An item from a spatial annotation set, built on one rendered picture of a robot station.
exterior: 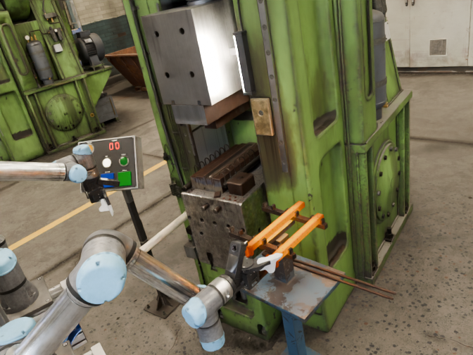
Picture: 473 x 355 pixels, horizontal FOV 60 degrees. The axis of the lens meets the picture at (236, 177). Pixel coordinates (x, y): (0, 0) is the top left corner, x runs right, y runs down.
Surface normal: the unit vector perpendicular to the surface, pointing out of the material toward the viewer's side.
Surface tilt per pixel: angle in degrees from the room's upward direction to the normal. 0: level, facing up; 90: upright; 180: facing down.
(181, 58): 90
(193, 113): 90
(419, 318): 0
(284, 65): 90
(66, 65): 79
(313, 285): 0
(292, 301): 0
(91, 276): 85
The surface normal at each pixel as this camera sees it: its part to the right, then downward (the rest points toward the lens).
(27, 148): 0.66, 0.22
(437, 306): -0.18, -0.88
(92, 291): 0.33, 0.29
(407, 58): -0.66, 0.44
